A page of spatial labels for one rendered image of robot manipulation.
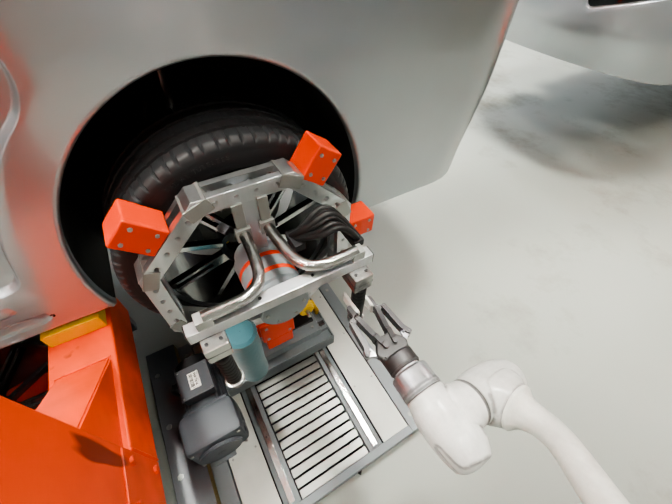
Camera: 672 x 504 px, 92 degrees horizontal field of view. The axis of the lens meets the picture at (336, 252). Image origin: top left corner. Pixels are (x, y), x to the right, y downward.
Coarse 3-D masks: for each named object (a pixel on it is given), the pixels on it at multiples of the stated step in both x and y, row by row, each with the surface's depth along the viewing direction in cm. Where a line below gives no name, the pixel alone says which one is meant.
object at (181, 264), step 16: (272, 208) 89; (288, 208) 120; (304, 208) 95; (208, 224) 82; (224, 224) 84; (288, 224) 120; (208, 240) 87; (224, 240) 88; (320, 240) 107; (176, 256) 104; (192, 256) 111; (208, 256) 116; (224, 256) 92; (304, 256) 112; (176, 272) 97; (192, 272) 90; (208, 272) 109; (224, 272) 113; (176, 288) 90; (192, 288) 98; (208, 288) 104; (224, 288) 101; (240, 288) 110; (208, 304) 99
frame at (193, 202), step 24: (264, 168) 71; (288, 168) 71; (192, 192) 65; (216, 192) 65; (240, 192) 67; (264, 192) 70; (312, 192) 78; (336, 192) 88; (168, 216) 67; (192, 216) 65; (168, 240) 66; (336, 240) 97; (144, 264) 70; (168, 264) 70; (144, 288) 71; (168, 288) 81; (168, 312) 81; (192, 312) 91
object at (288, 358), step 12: (312, 300) 159; (312, 312) 159; (324, 324) 152; (324, 336) 151; (300, 348) 146; (312, 348) 146; (276, 360) 143; (288, 360) 142; (276, 372) 144; (252, 384) 139
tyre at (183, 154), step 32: (224, 96) 82; (160, 128) 73; (192, 128) 70; (224, 128) 71; (256, 128) 72; (288, 128) 81; (128, 160) 72; (160, 160) 67; (192, 160) 66; (224, 160) 70; (256, 160) 74; (288, 160) 78; (128, 192) 67; (160, 192) 67; (128, 256) 74; (128, 288) 80
